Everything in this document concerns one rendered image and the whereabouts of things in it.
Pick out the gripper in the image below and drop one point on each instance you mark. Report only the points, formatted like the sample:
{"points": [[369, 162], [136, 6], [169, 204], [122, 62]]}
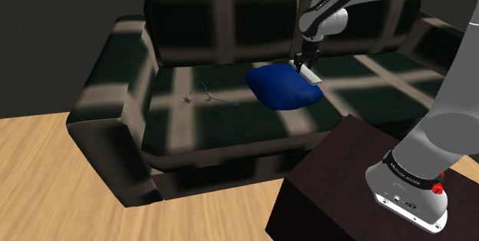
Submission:
{"points": [[310, 50]]}

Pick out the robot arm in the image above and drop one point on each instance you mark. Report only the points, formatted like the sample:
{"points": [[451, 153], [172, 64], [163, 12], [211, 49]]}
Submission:
{"points": [[430, 128]]}

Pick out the white flat remote control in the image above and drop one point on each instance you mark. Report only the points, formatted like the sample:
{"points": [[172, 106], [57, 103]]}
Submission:
{"points": [[313, 75]]}

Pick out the blue cushion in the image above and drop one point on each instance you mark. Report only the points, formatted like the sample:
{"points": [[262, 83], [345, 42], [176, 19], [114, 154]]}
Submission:
{"points": [[280, 87]]}

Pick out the thin wand with star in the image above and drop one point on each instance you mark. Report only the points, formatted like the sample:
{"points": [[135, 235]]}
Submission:
{"points": [[209, 97]]}

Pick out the dark green plaid sofa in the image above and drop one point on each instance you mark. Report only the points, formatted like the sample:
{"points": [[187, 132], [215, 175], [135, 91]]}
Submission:
{"points": [[224, 131]]}

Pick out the dark brown robot stand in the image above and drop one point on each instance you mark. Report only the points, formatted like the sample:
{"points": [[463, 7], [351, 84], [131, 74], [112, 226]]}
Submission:
{"points": [[336, 180]]}

